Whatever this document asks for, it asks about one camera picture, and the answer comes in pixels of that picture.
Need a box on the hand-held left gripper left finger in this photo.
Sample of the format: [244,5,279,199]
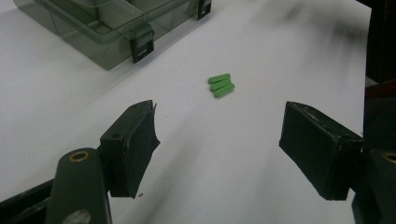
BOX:
[98,99,162,200]

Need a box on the white board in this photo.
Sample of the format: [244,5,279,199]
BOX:
[0,0,373,224]

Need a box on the grey transparent organizer box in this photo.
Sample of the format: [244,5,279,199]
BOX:
[12,0,213,71]

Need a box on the small green block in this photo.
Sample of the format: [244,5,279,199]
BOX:
[213,83,236,99]
[207,73,232,85]
[209,78,234,92]

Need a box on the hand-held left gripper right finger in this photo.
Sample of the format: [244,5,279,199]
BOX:
[278,101,364,202]

